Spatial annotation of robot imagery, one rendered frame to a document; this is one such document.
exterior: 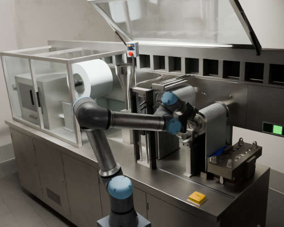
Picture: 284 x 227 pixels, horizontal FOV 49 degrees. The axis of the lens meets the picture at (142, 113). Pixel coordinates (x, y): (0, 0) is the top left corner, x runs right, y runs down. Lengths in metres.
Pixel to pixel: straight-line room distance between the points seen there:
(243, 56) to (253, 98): 0.27
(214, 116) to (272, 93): 0.36
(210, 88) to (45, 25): 3.07
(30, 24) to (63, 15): 0.51
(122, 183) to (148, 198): 0.53
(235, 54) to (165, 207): 1.04
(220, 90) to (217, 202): 0.76
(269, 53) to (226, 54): 0.27
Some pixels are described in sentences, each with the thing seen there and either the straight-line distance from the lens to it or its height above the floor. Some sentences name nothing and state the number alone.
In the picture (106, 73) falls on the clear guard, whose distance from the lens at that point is 2.59.
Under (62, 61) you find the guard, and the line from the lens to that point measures 2.41.
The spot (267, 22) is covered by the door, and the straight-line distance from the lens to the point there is 3.30.
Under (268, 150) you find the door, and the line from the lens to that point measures 3.56.
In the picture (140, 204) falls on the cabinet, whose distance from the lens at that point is 2.13.
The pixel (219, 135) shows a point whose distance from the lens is 2.05.
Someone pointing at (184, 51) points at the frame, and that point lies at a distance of 2.27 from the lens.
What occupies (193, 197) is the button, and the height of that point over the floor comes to 0.92.
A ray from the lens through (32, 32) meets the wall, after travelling 4.66.
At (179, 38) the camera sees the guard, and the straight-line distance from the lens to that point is 2.25.
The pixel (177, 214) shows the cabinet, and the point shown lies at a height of 0.77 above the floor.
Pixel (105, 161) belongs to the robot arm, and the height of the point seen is 1.21.
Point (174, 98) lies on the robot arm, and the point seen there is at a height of 1.48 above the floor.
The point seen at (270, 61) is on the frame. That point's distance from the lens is 1.98.
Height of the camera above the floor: 1.92
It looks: 18 degrees down
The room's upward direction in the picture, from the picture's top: 3 degrees counter-clockwise
